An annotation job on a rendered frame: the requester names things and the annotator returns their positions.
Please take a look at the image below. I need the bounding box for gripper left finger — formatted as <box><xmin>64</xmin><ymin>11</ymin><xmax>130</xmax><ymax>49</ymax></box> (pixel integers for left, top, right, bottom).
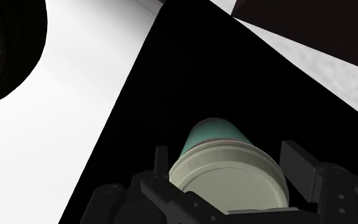
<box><xmin>79</xmin><ymin>145</ymin><xmax>230</xmax><ymax>224</ymax></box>

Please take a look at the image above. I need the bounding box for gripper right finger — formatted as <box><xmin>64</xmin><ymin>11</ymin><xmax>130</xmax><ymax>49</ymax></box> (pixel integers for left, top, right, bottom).
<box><xmin>279</xmin><ymin>139</ymin><xmax>358</xmax><ymax>224</ymax></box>

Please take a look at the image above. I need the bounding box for teal can with pale lid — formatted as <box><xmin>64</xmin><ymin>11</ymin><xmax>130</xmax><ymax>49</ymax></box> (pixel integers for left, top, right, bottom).
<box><xmin>169</xmin><ymin>117</ymin><xmax>291</xmax><ymax>214</ymax></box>

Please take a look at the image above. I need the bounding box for black round object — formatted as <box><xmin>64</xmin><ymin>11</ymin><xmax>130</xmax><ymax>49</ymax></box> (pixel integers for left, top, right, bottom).
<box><xmin>0</xmin><ymin>0</ymin><xmax>48</xmax><ymax>108</ymax></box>

